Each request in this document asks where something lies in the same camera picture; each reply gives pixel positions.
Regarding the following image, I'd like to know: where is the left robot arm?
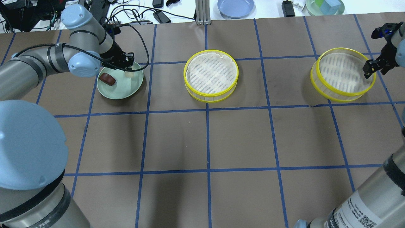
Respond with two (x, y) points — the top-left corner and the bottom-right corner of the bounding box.
(1, 4), (134, 228)

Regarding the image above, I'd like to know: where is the yellow bamboo steamer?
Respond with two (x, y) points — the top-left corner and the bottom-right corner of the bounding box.
(309, 47), (376, 103)
(183, 49), (239, 103)

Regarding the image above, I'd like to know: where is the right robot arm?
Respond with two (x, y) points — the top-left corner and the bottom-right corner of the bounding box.
(295, 22), (405, 228)

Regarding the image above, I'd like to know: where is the aluminium frame post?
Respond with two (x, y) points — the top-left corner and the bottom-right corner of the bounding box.
(195, 0), (211, 25)

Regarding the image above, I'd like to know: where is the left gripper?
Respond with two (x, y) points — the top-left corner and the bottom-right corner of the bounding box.
(100, 41), (134, 71)

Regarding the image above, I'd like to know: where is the white bun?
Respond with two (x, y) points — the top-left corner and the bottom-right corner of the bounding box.
(124, 71), (134, 78)

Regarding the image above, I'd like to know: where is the green bowl with sponges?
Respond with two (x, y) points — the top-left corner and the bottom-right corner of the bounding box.
(306, 0), (345, 16)

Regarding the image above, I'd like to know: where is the blue plate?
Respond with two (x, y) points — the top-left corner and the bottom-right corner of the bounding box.
(217, 0), (255, 19)

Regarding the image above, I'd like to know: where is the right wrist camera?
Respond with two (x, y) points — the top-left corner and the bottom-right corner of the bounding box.
(371, 22), (404, 41)

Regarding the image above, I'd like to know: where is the green plate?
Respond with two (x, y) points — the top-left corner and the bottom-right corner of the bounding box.
(97, 67), (144, 100)

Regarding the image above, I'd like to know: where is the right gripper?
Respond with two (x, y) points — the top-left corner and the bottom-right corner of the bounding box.
(363, 42), (400, 79)

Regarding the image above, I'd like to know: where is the black power adapter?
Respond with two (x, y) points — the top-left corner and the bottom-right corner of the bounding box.
(282, 0), (295, 17)

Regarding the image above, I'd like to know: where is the brown bun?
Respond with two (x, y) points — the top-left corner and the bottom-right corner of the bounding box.
(98, 73), (116, 86)

